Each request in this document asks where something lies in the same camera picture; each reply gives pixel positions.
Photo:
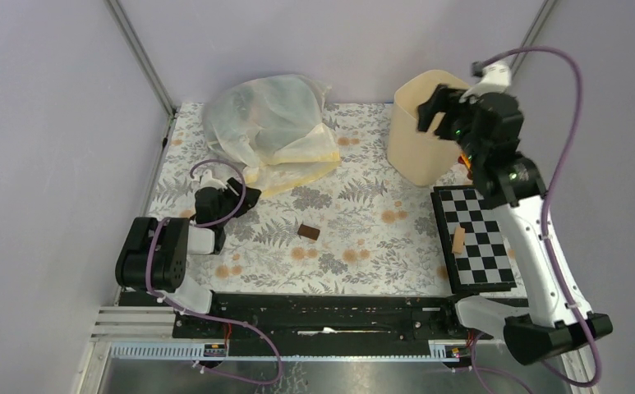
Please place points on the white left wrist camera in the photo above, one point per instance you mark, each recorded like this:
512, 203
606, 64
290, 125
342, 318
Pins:
206, 179

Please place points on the aluminium frame post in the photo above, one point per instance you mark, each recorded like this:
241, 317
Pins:
534, 31
142, 58

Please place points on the black white checkerboard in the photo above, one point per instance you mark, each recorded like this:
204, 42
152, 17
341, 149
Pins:
484, 266

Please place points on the small brown wooden block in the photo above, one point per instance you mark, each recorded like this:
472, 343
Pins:
308, 232

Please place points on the translucent white plastic bag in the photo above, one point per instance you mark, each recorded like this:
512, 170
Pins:
273, 128

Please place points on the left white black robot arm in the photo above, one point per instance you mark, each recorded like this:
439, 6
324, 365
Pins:
154, 254

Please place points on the grey slotted cable duct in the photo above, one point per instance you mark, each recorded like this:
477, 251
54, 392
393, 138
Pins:
203, 352

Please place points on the floral patterned table mat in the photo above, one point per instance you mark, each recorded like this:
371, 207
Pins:
377, 230

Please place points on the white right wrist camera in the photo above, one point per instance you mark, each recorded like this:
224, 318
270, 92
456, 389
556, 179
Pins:
493, 78

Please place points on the right aluminium frame post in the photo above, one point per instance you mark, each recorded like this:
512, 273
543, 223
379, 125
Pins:
534, 31

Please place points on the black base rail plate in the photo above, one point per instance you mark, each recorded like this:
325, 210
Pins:
325, 325

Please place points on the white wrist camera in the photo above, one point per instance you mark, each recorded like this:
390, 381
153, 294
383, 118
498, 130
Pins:
493, 78
206, 179

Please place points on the tan wooden block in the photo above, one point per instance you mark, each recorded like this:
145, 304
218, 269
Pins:
458, 240

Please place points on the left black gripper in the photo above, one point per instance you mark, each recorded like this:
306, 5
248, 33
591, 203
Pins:
236, 186

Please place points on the orange red toy car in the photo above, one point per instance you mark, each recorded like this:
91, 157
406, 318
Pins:
464, 160

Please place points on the left aluminium frame post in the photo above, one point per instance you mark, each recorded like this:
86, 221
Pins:
142, 58

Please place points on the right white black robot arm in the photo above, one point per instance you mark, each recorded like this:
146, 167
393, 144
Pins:
558, 318

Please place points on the beige plastic trash bin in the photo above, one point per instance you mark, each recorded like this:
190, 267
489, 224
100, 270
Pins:
420, 157

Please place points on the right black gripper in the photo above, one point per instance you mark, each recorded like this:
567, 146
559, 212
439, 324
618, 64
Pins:
442, 99

